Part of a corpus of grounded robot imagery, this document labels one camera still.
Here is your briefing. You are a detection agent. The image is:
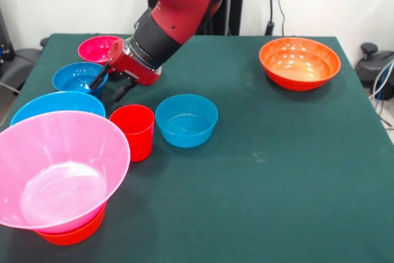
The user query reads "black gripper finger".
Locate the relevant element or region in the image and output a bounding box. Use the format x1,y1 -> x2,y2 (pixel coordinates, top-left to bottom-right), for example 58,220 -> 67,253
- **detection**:
112,76 -> 138,102
89,63 -> 110,90

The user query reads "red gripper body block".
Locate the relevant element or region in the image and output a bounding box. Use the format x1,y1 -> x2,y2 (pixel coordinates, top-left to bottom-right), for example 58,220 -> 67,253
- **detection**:
109,38 -> 163,86

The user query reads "small dark blue bowl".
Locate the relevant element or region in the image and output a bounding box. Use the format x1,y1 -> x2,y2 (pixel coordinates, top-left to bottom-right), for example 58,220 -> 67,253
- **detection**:
52,62 -> 109,99

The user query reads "large blue bowl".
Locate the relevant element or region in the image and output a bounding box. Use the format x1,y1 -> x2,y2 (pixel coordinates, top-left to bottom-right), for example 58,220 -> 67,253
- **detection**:
10,91 -> 107,127

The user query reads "large pink bowl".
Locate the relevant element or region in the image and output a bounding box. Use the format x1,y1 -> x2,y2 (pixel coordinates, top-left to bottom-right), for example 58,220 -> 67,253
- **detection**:
0,110 -> 132,235

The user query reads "small orange ridged bowl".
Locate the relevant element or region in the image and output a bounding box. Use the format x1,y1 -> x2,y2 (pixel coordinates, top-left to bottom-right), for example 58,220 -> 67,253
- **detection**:
35,204 -> 107,246

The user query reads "small pink-red bowl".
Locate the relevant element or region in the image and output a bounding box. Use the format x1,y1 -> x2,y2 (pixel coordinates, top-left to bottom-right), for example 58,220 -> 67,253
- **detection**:
77,35 -> 123,75

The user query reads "red cup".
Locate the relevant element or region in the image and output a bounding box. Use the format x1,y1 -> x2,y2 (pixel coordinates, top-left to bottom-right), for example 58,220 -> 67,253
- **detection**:
109,104 -> 155,163

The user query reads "small light blue ridged bowl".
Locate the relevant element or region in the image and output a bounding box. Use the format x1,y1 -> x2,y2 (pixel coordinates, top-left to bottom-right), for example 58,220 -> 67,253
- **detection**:
155,94 -> 219,149

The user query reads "black floor stand base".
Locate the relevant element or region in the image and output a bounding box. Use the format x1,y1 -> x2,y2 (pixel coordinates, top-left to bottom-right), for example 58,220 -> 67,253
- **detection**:
0,47 -> 41,91
353,42 -> 394,101

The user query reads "black equipment rack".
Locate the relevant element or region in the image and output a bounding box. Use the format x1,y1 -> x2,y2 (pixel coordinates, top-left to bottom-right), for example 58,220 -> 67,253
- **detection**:
0,7 -> 14,63

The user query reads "large orange bowl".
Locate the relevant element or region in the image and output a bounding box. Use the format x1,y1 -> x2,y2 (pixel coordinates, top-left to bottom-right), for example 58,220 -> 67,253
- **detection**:
259,37 -> 342,92

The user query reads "dark green tablecloth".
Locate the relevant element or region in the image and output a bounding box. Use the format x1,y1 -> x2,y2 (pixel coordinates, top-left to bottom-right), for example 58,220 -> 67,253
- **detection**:
0,33 -> 394,263

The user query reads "black cable with plug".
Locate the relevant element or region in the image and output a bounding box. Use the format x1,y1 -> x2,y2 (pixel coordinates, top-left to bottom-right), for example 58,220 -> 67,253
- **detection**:
265,0 -> 276,36

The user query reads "thin black cable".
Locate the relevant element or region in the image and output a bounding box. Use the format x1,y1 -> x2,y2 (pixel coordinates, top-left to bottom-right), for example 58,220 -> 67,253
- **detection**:
276,0 -> 286,36

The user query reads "bundle of floor cables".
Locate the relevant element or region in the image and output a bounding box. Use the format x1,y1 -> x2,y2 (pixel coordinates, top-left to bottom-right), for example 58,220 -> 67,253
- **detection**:
368,59 -> 394,130

